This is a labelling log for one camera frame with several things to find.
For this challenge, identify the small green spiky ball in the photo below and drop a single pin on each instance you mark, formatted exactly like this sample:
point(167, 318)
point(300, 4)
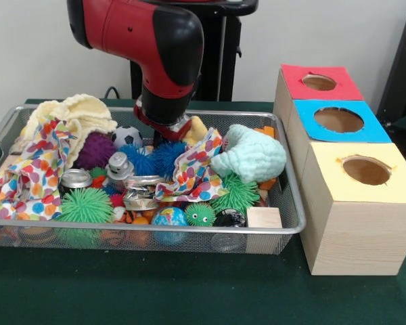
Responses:
point(240, 194)

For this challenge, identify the yellow plush toy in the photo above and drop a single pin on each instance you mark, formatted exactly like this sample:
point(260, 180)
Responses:
point(198, 128)

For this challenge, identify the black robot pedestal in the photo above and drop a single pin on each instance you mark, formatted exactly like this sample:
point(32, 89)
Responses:
point(231, 67)

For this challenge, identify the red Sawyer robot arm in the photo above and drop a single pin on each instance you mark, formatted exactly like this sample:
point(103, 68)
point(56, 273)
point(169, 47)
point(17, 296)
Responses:
point(138, 34)

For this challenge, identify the wooden box with three holes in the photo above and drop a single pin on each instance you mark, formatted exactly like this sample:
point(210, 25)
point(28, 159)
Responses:
point(358, 237)

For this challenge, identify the black monitor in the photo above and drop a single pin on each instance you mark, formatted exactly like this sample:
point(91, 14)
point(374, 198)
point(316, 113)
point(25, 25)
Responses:
point(402, 67)

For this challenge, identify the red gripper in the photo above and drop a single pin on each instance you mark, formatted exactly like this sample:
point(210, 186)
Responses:
point(165, 132)

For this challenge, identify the crushed silver can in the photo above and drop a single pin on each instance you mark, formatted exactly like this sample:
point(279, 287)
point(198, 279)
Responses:
point(140, 198)

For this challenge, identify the plain wooden block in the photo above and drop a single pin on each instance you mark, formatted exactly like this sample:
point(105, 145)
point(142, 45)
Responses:
point(264, 218)

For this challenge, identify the large polka dot cloth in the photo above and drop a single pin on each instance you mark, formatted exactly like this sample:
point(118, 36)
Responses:
point(37, 169)

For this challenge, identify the large green spiky ball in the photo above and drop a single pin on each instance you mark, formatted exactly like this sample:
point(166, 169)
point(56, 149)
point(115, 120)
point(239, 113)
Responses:
point(84, 206)

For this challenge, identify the mint green waffle cloth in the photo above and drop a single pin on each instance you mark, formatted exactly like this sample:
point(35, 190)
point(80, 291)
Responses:
point(253, 155)

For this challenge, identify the cream waffle cloth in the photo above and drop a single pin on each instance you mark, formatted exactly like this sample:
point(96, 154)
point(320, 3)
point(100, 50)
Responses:
point(84, 111)

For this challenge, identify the small polka dot cloth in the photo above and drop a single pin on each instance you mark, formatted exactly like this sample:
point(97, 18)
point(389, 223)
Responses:
point(193, 169)

